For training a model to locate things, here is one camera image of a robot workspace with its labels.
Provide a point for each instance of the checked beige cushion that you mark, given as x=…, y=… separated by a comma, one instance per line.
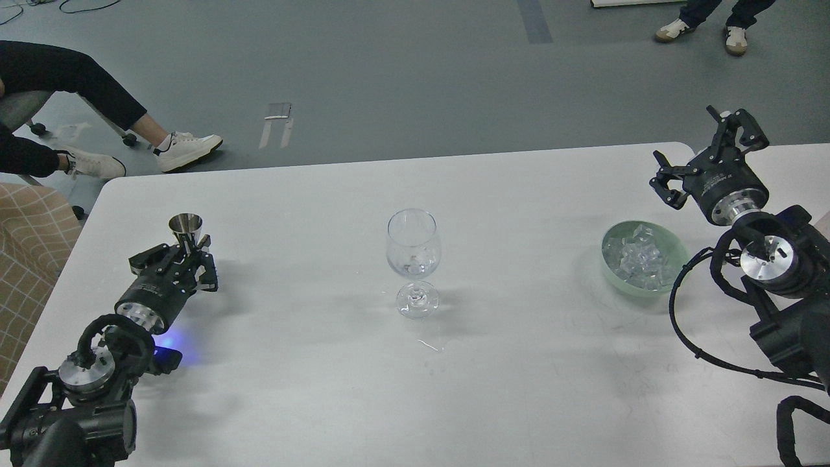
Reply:
x=38, y=232

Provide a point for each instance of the clear wine glass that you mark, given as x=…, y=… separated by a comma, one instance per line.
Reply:
x=414, y=251

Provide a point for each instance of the ice cubes pile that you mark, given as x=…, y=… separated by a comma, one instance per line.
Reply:
x=635, y=254

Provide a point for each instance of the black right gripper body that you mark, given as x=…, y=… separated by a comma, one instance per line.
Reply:
x=722, y=182

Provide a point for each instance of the green bowl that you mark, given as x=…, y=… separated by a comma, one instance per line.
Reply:
x=678, y=255

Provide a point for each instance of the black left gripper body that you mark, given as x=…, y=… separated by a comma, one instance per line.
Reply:
x=154, y=300

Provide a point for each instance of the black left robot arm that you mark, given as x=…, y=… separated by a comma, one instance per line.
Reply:
x=82, y=413

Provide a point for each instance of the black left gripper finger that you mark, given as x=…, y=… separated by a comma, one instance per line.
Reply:
x=158, y=261
x=201, y=272

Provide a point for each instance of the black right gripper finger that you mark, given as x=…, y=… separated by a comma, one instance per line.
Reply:
x=673, y=198
x=736, y=131

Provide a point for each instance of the steel double jigger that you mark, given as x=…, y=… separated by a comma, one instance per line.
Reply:
x=187, y=228

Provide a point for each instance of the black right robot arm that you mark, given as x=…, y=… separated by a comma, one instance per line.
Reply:
x=777, y=264

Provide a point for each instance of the seated person in black trousers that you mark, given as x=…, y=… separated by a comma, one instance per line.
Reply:
x=159, y=96

